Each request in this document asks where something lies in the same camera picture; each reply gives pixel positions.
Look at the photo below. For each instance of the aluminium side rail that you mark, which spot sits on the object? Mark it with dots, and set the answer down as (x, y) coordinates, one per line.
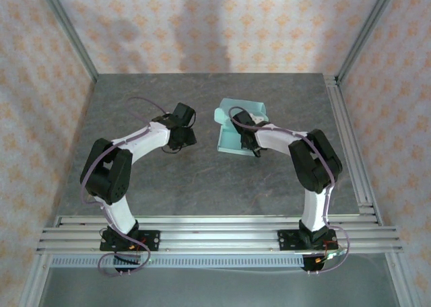
(338, 101)

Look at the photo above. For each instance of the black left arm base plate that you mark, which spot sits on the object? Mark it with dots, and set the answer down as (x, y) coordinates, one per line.
(151, 239)

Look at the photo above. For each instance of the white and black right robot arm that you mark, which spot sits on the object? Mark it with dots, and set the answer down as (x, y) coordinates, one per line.
(316, 212)

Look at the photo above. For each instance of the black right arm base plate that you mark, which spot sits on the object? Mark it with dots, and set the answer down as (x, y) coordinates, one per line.
(286, 239)

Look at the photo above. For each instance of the small green circuit board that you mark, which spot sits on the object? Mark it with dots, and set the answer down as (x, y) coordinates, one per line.
(336, 253)

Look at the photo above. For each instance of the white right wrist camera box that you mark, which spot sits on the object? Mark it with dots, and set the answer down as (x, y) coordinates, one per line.
(259, 119)

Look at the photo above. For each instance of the aluminium frame post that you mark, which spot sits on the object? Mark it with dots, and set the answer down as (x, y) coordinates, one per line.
(33, 283)
(365, 34)
(402, 280)
(72, 34)

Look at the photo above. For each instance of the black mounting bracket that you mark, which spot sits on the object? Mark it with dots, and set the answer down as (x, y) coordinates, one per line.
(128, 270)
(311, 266)

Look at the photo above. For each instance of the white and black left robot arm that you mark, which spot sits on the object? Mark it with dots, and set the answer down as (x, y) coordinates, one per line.
(118, 216)

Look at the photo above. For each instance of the light blue paper box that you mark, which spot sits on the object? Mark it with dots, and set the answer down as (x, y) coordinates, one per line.
(230, 142)

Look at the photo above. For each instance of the aluminium mounting rail beam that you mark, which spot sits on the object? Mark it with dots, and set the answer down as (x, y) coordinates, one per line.
(219, 236)

